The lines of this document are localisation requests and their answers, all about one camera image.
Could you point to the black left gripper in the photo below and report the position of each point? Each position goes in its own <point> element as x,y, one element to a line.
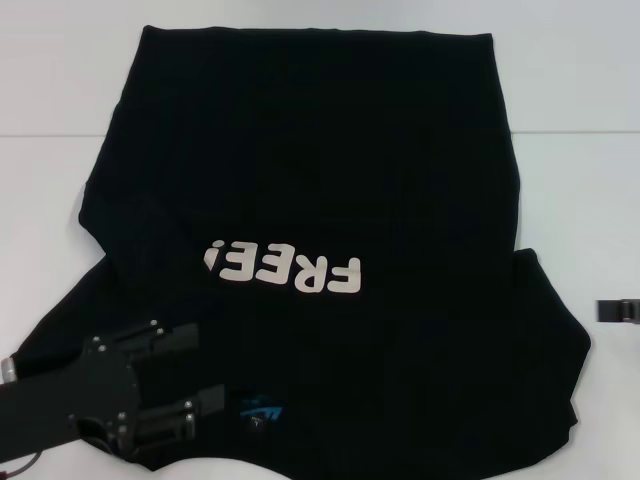
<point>75,395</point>

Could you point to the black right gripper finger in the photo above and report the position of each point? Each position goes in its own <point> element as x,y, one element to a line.
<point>610,311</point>

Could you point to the small silver plug connector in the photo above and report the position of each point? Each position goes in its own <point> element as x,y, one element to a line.
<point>7,370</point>

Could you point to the black T-shirt with FREE print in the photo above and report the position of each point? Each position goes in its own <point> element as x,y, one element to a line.
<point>320,150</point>

